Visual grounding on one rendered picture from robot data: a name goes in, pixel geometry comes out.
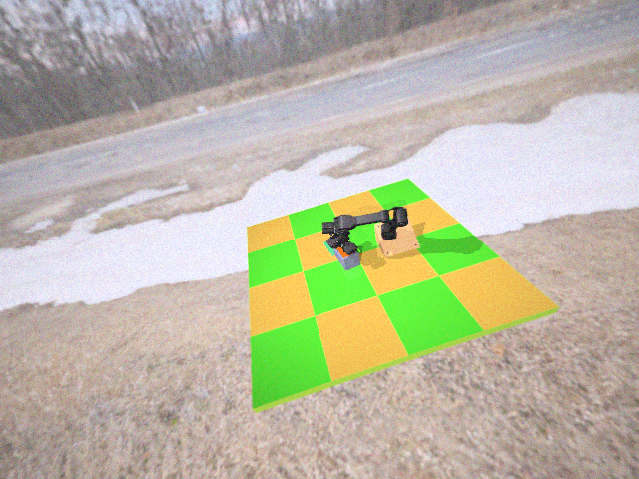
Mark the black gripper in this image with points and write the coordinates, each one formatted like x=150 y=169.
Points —
x=348 y=247

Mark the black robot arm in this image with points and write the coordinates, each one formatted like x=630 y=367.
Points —
x=343 y=223

